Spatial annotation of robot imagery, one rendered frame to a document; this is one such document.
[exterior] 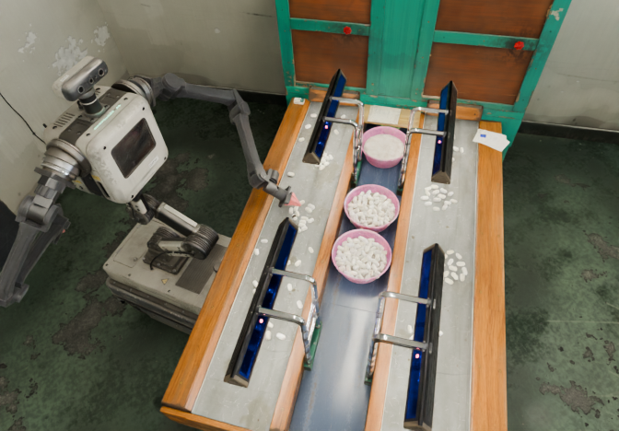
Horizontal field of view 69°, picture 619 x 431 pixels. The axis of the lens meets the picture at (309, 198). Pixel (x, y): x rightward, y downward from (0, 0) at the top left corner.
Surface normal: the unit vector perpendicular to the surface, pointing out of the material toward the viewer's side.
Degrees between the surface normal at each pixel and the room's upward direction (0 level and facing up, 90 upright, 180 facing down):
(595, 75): 90
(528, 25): 90
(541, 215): 0
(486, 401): 0
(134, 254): 0
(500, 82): 90
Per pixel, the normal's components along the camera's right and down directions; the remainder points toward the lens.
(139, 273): -0.06, -0.63
